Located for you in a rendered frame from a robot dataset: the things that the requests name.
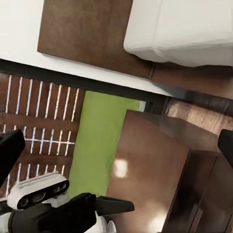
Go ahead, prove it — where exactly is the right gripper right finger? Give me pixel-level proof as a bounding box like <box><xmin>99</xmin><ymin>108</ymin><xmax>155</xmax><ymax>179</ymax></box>
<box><xmin>217</xmin><ymin>129</ymin><xmax>233</xmax><ymax>168</ymax></box>

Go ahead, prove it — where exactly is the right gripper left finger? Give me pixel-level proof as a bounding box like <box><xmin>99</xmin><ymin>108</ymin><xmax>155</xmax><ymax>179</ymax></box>
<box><xmin>0</xmin><ymin>129</ymin><xmax>25</xmax><ymax>188</ymax></box>

